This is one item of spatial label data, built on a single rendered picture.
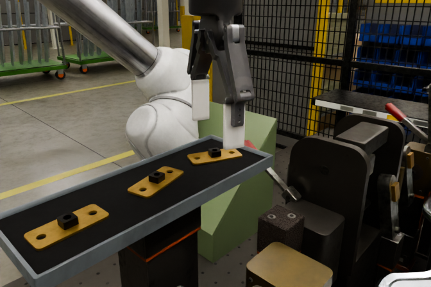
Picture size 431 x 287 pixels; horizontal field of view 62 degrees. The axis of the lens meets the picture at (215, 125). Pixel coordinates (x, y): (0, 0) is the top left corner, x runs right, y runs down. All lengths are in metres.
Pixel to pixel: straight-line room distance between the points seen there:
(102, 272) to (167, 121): 0.45
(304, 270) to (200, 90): 0.32
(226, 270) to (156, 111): 0.47
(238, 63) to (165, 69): 0.58
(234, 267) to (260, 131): 0.40
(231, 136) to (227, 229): 0.60
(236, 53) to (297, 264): 0.28
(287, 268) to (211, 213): 0.57
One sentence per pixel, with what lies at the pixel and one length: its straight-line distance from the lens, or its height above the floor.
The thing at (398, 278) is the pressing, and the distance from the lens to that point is 0.65.
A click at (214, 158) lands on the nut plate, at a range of 0.56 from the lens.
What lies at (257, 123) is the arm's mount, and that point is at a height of 1.04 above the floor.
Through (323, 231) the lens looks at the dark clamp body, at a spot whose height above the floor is 1.08.
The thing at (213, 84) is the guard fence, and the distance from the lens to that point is 3.66.
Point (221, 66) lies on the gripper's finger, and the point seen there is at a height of 1.31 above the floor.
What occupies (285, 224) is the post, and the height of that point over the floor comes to 1.10.
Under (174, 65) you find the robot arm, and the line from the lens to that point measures 1.03.
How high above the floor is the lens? 1.40
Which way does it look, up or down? 19 degrees down
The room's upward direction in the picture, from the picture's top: straight up
